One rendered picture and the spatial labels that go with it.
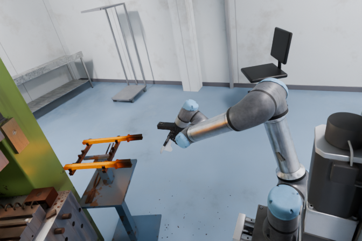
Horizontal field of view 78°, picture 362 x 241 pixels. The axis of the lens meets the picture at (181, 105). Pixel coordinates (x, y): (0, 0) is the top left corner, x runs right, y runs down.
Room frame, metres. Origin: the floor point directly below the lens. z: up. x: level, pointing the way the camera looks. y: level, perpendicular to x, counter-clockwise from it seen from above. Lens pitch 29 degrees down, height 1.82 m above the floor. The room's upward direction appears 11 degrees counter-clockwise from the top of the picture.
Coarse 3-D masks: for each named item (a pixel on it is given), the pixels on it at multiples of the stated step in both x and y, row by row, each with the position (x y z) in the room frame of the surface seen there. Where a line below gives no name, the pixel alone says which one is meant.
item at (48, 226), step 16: (64, 192) 0.92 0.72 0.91; (48, 208) 0.83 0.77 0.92; (64, 208) 0.83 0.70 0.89; (48, 224) 0.73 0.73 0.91; (64, 224) 0.78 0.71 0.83; (80, 224) 0.86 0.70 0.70; (32, 240) 0.66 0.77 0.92; (48, 240) 0.67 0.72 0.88; (64, 240) 0.73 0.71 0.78; (80, 240) 0.80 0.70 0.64
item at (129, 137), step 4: (120, 136) 1.28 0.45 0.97; (124, 136) 1.27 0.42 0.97; (128, 136) 1.25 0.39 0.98; (132, 136) 1.25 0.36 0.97; (136, 136) 1.24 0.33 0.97; (140, 136) 1.23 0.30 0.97; (84, 140) 1.31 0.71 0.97; (88, 140) 1.30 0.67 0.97; (92, 140) 1.29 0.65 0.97; (96, 140) 1.28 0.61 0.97; (100, 140) 1.27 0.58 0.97; (104, 140) 1.27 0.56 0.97; (108, 140) 1.26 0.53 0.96; (112, 140) 1.26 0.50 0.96; (120, 140) 1.25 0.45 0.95; (124, 140) 1.25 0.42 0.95; (128, 140) 1.23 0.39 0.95; (132, 140) 1.24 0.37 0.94; (84, 144) 1.29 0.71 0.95
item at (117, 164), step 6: (90, 162) 1.06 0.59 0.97; (96, 162) 1.05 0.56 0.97; (102, 162) 1.04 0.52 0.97; (108, 162) 1.03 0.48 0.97; (114, 162) 1.02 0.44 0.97; (120, 162) 1.00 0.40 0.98; (126, 162) 1.00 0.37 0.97; (66, 168) 1.06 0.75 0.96; (72, 168) 1.05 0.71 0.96; (78, 168) 1.05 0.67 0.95; (84, 168) 1.04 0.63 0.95; (90, 168) 1.03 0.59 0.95
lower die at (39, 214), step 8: (8, 208) 0.80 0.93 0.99; (16, 208) 0.79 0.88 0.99; (24, 208) 0.78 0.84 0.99; (32, 208) 0.77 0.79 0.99; (40, 208) 0.78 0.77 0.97; (0, 216) 0.75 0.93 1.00; (8, 216) 0.75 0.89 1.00; (40, 216) 0.76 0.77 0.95; (0, 224) 0.71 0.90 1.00; (8, 224) 0.70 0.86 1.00; (16, 224) 0.69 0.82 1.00; (24, 224) 0.69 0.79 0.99; (32, 224) 0.71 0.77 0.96; (40, 224) 0.73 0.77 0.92; (0, 232) 0.67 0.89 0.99; (8, 232) 0.67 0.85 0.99; (16, 232) 0.66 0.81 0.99; (24, 232) 0.66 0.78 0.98; (32, 232) 0.68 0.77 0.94; (0, 240) 0.64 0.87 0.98; (8, 240) 0.63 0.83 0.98; (16, 240) 0.63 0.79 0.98; (24, 240) 0.64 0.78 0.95
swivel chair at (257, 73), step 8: (280, 32) 2.89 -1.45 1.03; (288, 32) 2.69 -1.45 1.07; (280, 40) 2.85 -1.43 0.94; (288, 40) 2.65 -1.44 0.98; (272, 48) 3.04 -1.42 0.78; (280, 48) 2.81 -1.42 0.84; (288, 48) 2.64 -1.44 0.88; (280, 56) 2.77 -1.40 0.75; (264, 64) 3.09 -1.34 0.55; (272, 64) 3.04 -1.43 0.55; (280, 64) 2.83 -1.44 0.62; (248, 72) 2.91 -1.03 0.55; (256, 72) 2.86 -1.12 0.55; (264, 72) 2.80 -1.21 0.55; (272, 72) 2.76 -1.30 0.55; (280, 72) 2.71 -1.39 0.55; (248, 80) 2.74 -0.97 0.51; (256, 80) 2.64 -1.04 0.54
